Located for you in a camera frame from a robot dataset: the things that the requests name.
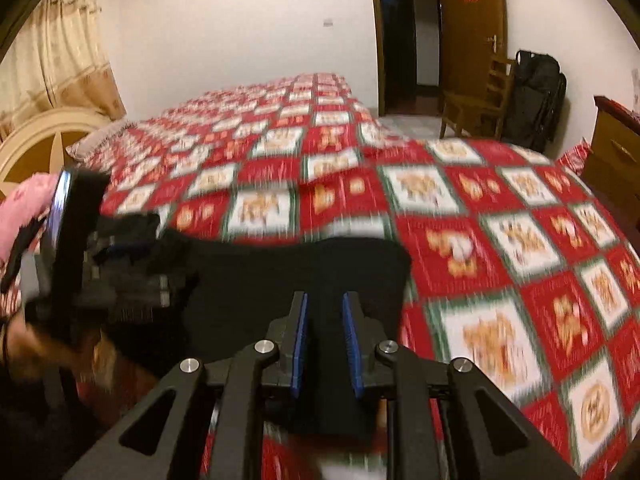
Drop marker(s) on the cream wooden headboard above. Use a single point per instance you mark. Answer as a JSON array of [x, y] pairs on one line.
[[35, 145]]

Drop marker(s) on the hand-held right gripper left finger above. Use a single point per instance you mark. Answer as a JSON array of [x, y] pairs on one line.
[[299, 340]]

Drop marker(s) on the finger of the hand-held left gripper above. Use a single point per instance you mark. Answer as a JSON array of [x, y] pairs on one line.
[[130, 257], [132, 227]]

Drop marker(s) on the striped pillow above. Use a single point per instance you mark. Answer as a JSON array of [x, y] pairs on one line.
[[97, 141]]

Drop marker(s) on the black bag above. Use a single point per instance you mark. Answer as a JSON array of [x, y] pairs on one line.
[[535, 100]]

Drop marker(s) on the red plaid cloth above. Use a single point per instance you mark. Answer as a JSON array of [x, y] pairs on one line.
[[575, 156]]

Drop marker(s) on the wooden chair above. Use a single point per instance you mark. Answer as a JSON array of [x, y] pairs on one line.
[[482, 105]]

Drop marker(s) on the pink cloth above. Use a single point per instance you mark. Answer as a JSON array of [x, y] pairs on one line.
[[22, 205]]

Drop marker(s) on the brown wooden door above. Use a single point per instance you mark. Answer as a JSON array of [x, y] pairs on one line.
[[470, 35]]

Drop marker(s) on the beige patterned curtain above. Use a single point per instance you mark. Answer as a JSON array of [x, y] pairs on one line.
[[55, 55]]

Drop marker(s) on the person's left forearm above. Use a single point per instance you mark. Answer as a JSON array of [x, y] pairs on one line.
[[55, 360]]

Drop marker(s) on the wooden cabinet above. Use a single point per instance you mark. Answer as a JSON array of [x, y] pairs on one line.
[[617, 155]]

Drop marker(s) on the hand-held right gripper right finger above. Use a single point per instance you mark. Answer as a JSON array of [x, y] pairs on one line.
[[352, 345]]

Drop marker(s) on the black pants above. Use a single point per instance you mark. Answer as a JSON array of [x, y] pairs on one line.
[[280, 280]]

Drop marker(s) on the brown door frame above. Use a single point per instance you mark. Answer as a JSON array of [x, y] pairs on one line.
[[379, 35]]

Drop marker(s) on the red printed blanket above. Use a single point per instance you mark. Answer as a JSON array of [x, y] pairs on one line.
[[475, 240]]

